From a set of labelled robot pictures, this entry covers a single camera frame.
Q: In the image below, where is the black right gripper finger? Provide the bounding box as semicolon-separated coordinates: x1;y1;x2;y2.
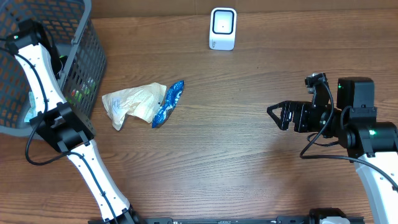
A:
271;100;298;108
267;105;283;130

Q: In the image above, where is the blue snack packet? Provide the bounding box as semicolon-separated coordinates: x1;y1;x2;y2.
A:
152;80;185;128

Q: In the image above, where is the beige paper snack bag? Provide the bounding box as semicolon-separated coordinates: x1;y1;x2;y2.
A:
102;82;167;131

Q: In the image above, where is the green clear snack bag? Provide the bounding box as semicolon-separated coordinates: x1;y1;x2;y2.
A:
65;78;96;105

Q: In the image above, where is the light teal snack packet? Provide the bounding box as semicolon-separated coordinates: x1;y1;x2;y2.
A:
24;91;37;123

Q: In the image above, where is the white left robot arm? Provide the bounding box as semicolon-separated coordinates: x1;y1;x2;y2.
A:
3;19;145;224

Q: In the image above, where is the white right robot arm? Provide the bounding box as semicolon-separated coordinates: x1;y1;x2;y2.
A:
267;73;397;223

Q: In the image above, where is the white barcode scanner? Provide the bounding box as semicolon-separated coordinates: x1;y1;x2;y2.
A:
209;7;237;51

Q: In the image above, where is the grey plastic mesh basket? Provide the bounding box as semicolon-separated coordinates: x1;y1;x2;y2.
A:
1;0;106;137

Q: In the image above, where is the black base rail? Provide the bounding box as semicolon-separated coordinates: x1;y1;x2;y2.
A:
88;208;365;224

